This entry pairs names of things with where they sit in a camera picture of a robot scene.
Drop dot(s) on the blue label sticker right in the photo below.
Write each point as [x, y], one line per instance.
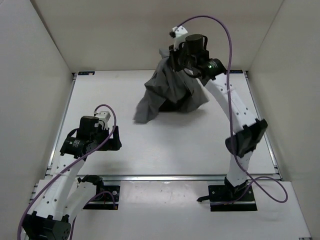
[236, 71]

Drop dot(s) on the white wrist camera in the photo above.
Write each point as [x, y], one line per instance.
[103, 117]
[178, 33]

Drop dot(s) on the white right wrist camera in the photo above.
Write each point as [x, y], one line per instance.
[178, 33]

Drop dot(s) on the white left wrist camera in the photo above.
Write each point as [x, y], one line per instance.
[103, 117]

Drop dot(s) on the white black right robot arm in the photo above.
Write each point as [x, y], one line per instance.
[246, 129]

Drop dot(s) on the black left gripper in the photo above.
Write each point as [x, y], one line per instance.
[115, 142]

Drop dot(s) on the grey pleated skirt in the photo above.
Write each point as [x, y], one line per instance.
[168, 91]

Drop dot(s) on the blue label sticker left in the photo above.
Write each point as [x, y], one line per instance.
[86, 73]

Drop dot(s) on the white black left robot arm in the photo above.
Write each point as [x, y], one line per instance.
[51, 214]

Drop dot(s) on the aluminium table edge rail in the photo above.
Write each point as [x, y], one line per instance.
[165, 178]

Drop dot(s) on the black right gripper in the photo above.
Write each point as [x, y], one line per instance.
[173, 54]

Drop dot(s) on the blue label sticker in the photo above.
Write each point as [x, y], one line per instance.
[236, 71]
[86, 73]

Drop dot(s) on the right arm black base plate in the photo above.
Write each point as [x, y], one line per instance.
[219, 194]

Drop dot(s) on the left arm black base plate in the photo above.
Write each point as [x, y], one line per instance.
[107, 197]

